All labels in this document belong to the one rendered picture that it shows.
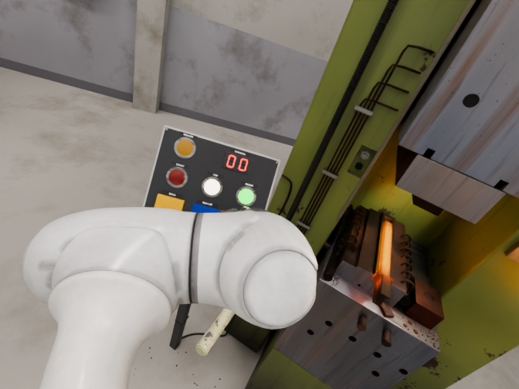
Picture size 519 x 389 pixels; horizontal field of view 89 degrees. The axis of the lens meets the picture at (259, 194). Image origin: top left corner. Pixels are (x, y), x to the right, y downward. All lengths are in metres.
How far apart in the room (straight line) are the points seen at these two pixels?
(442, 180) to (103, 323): 0.72
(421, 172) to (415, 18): 0.38
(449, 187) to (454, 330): 0.61
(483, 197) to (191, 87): 3.74
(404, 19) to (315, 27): 3.24
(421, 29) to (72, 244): 0.83
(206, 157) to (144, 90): 3.33
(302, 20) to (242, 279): 3.89
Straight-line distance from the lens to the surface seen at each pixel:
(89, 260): 0.27
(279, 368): 1.33
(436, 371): 1.39
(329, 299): 0.94
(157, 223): 0.29
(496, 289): 1.12
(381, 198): 1.31
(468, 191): 0.79
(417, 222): 1.35
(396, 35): 0.86
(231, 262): 0.24
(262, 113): 4.15
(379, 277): 0.90
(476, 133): 0.75
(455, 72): 0.72
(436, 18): 0.86
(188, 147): 0.77
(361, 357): 1.09
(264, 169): 0.77
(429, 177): 0.76
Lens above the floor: 1.51
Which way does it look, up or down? 32 degrees down
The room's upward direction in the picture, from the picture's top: 21 degrees clockwise
